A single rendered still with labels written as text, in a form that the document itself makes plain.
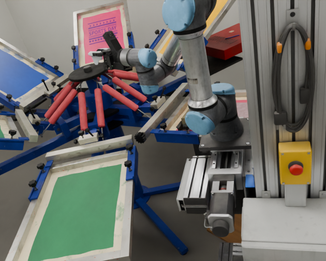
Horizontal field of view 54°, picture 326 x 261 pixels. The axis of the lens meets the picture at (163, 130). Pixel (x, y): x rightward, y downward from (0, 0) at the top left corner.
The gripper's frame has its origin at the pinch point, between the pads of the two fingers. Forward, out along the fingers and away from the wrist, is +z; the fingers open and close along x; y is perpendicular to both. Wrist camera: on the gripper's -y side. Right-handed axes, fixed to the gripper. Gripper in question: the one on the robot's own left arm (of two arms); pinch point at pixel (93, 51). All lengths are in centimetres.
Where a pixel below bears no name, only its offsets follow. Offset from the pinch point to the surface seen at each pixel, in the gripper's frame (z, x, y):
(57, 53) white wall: 364, 210, 65
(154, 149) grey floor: 106, 137, 150
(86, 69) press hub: 74, 48, 27
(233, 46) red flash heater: 13, 159, 36
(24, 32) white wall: 422, 194, 26
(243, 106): -32, 85, 57
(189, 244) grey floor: -1, 48, 163
